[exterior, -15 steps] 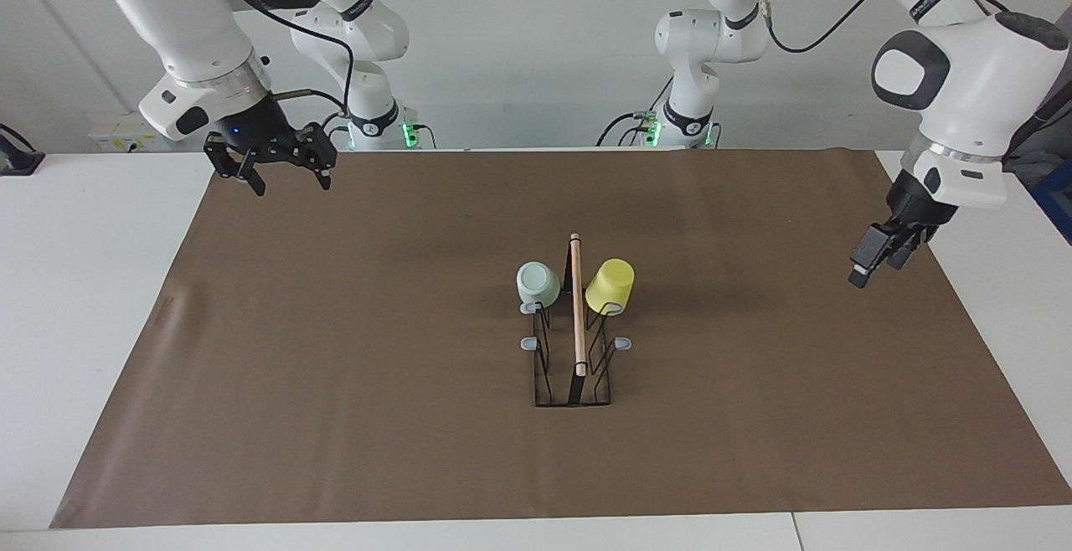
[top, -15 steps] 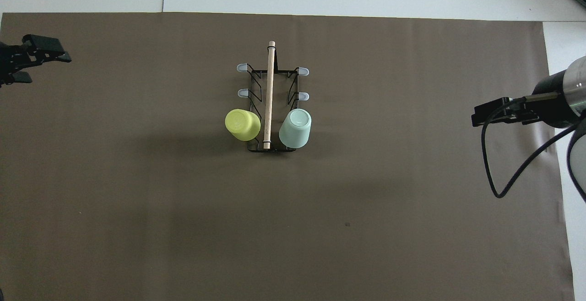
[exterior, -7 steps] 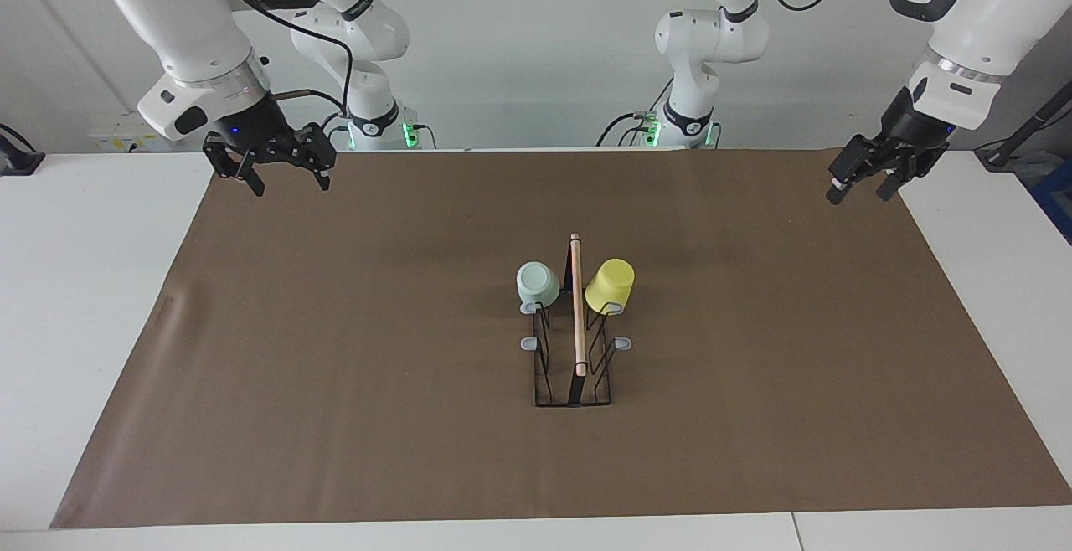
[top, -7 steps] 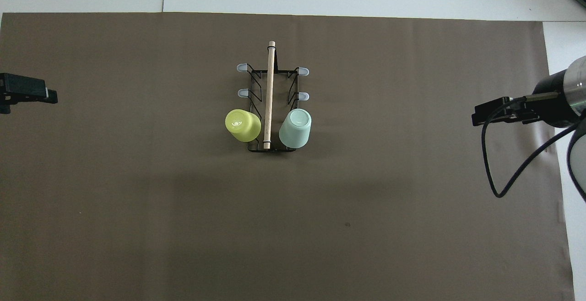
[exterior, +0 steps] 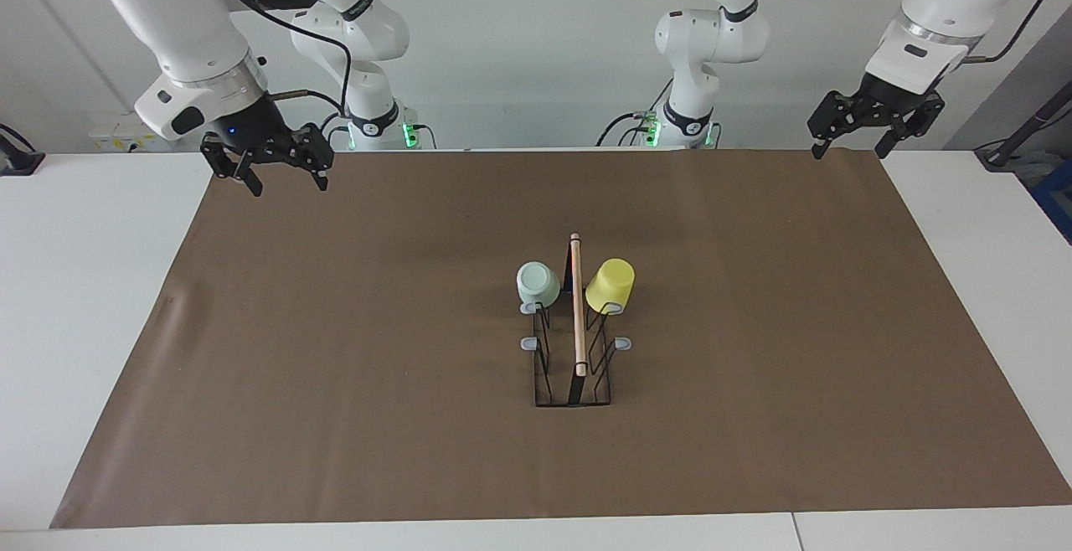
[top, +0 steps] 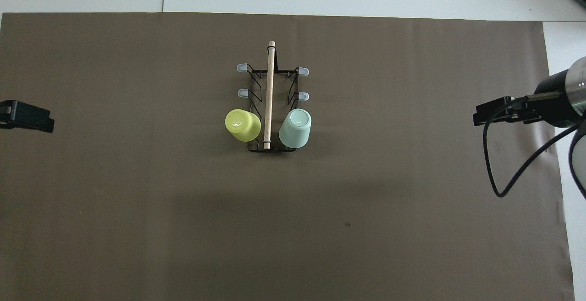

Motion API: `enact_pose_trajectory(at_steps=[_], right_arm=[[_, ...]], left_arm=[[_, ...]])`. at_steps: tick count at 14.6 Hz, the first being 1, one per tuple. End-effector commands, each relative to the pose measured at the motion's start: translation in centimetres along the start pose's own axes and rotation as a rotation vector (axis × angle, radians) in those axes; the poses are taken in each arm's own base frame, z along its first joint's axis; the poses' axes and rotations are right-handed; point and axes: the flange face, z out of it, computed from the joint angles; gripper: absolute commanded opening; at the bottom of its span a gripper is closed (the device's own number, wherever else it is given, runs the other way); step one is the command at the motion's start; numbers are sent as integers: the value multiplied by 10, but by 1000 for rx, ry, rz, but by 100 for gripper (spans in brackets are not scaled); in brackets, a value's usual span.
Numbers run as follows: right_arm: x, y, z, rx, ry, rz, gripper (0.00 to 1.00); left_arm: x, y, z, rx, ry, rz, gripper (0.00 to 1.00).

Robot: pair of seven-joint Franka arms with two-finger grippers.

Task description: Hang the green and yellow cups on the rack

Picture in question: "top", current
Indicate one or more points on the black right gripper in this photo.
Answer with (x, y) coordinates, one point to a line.
(556, 106)

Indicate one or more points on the pale green plastic cup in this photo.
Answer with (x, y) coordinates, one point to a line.
(295, 129)

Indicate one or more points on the yellow plastic cup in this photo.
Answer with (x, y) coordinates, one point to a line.
(242, 125)

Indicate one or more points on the brown paper table mat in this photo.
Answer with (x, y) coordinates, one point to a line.
(137, 223)

